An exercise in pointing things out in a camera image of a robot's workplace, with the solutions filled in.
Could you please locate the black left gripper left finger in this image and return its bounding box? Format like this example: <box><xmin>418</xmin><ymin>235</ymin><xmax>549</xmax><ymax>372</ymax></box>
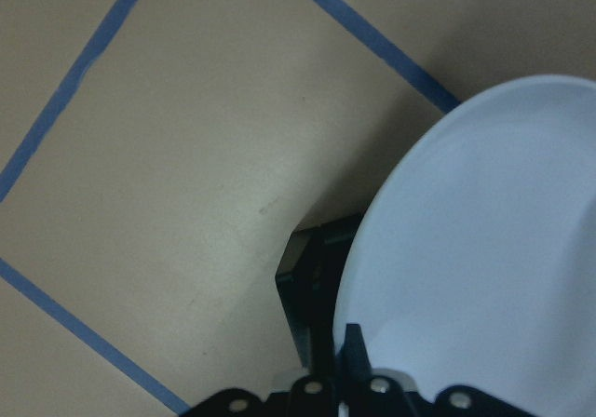
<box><xmin>275</xmin><ymin>214</ymin><xmax>362</xmax><ymax>377</ymax></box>

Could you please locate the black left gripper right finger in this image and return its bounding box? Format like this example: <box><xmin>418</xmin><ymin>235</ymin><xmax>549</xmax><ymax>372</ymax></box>
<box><xmin>343</xmin><ymin>323</ymin><xmax>372</xmax><ymax>383</ymax></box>

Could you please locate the light blue plate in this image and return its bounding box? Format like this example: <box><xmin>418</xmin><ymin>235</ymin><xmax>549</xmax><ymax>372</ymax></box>
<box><xmin>333</xmin><ymin>75</ymin><xmax>595</xmax><ymax>416</ymax></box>

